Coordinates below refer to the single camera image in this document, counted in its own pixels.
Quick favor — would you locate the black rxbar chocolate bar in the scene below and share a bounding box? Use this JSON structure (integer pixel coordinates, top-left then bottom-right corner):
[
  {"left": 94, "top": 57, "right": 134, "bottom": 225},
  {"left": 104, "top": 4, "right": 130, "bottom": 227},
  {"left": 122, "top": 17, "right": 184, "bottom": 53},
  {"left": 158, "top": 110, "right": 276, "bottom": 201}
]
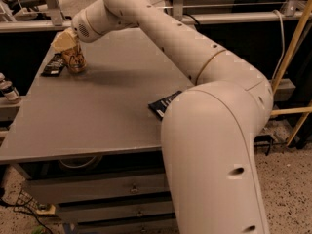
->
[{"left": 41, "top": 53, "right": 65, "bottom": 77}]

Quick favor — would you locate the yellow metal stand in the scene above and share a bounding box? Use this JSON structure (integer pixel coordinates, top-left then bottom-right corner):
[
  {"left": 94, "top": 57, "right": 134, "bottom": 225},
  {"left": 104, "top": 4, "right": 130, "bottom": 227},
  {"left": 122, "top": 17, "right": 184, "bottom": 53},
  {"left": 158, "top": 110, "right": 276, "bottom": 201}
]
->
[{"left": 271, "top": 0, "right": 312, "bottom": 147}]

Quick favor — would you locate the metal rail frame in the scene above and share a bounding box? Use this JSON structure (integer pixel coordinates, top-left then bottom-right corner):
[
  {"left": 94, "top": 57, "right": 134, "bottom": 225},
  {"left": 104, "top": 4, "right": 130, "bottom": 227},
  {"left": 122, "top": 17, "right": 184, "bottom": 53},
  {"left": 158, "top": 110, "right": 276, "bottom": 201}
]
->
[{"left": 1, "top": 0, "right": 307, "bottom": 31}]

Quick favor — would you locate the orange soda can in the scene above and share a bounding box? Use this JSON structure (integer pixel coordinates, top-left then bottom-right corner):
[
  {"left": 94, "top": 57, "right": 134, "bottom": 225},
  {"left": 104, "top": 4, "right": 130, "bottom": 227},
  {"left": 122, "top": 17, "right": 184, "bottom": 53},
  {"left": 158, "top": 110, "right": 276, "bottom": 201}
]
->
[{"left": 61, "top": 45, "right": 87, "bottom": 74}]

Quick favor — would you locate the black floor cable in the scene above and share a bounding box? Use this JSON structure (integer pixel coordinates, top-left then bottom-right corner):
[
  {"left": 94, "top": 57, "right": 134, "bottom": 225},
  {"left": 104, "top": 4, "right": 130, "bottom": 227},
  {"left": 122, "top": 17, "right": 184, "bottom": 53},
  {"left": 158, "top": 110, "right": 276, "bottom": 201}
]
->
[{"left": 0, "top": 187, "right": 53, "bottom": 234}]

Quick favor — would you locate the grey drawer cabinet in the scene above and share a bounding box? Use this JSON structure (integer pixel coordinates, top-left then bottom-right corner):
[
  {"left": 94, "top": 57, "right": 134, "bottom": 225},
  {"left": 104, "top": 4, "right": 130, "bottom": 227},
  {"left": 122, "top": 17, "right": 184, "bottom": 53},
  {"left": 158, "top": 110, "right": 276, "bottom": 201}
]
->
[{"left": 14, "top": 148, "right": 176, "bottom": 234}]

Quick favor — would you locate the white cable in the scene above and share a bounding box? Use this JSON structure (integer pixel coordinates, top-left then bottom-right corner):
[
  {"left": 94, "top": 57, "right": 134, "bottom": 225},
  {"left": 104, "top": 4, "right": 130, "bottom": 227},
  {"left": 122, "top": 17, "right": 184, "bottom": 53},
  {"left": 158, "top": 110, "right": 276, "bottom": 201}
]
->
[{"left": 271, "top": 9, "right": 286, "bottom": 81}]

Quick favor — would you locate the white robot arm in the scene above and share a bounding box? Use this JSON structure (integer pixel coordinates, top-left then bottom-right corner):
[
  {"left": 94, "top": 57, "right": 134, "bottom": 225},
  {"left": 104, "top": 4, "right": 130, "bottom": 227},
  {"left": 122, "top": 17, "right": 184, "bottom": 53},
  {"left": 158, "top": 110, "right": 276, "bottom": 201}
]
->
[{"left": 52, "top": 0, "right": 273, "bottom": 234}]

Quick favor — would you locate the small bottle white label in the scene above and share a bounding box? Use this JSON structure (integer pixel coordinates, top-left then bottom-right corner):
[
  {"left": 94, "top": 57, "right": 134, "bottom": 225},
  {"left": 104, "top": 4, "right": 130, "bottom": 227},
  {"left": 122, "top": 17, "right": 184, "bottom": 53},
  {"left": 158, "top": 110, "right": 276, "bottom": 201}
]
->
[{"left": 0, "top": 73, "right": 21, "bottom": 103}]

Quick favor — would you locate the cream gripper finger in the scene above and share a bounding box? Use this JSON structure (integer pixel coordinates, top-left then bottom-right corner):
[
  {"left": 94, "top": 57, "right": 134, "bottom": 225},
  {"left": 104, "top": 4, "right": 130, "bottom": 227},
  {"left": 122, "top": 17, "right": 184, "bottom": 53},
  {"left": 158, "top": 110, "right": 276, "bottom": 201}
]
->
[{"left": 51, "top": 28, "right": 78, "bottom": 52}]

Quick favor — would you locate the blue snack bar wrapper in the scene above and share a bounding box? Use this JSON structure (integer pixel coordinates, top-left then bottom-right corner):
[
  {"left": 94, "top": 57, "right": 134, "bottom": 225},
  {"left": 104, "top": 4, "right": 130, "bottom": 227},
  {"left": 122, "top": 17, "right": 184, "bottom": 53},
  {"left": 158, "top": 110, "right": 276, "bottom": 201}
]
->
[{"left": 148, "top": 91, "right": 181, "bottom": 120}]

